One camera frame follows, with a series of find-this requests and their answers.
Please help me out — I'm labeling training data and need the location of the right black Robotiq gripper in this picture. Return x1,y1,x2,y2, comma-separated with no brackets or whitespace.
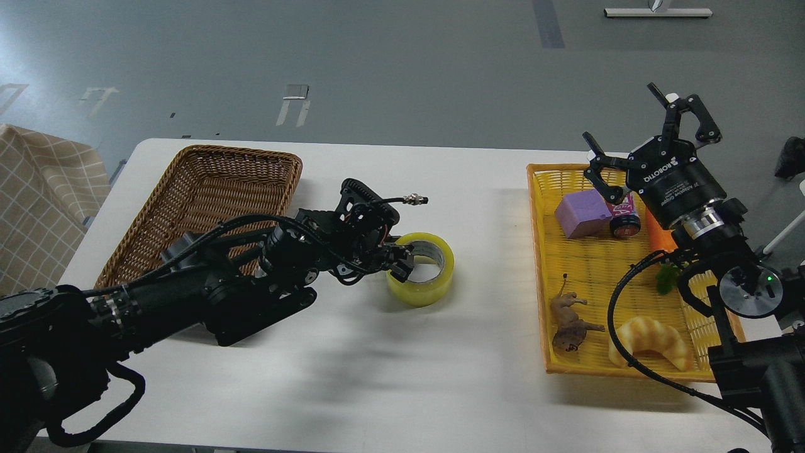
582,82,726,229

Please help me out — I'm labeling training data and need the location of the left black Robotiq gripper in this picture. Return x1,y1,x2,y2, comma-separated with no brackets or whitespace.
314,208,415,286

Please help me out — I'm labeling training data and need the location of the yellow tape roll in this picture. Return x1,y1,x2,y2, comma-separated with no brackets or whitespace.
386,232,455,308

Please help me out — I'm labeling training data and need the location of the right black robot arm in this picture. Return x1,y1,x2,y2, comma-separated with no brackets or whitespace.
584,83,804,452

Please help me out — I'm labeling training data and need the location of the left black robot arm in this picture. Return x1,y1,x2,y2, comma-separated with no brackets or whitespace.
1,178,428,452

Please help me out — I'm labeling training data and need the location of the small pink can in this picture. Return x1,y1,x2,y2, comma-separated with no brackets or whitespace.
608,193,641,240

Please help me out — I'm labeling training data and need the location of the orange toy carrot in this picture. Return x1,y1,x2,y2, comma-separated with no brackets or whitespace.
645,208,686,296

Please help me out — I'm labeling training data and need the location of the purple foam block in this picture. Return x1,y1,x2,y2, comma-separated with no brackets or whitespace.
554,189,613,240

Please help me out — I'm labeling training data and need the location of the black object at right edge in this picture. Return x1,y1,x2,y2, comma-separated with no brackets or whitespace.
774,137,804,180

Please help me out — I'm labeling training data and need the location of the yellow plastic basket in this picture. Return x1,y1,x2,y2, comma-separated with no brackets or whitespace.
526,164,721,383

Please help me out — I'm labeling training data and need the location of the toy croissant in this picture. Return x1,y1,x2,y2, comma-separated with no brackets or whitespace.
615,316,695,372

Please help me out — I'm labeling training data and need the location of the brown wicker basket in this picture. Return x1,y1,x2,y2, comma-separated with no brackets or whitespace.
95,145,304,289

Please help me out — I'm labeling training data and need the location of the brown toy animal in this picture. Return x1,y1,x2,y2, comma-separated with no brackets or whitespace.
550,273,606,352

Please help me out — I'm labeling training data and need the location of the beige checked cloth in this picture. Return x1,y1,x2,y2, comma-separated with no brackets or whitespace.
1,123,111,295

